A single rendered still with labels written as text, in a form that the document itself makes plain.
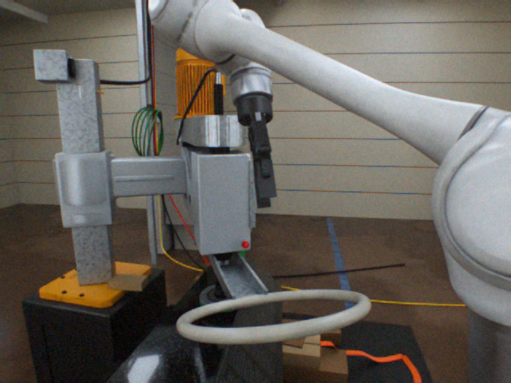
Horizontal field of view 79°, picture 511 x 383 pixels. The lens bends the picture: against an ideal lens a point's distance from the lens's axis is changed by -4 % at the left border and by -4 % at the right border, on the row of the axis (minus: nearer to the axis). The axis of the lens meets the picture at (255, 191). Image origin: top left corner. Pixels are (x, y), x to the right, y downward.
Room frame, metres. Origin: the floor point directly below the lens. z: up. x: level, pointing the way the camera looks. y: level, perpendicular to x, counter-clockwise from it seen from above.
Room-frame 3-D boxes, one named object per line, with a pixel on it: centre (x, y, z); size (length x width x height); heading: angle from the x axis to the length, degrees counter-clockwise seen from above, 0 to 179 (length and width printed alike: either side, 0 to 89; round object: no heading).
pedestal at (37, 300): (1.82, 0.98, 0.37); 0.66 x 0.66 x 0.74; 77
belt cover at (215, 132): (1.71, 0.26, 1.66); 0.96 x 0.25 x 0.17; 18
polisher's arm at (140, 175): (1.88, 0.79, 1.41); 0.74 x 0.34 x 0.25; 106
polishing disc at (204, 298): (1.38, 0.15, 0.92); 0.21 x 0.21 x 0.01
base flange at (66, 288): (1.82, 0.98, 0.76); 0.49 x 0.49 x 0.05; 77
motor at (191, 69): (2.01, 0.34, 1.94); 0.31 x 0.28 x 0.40; 108
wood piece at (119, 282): (1.72, 0.74, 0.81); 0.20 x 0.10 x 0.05; 85
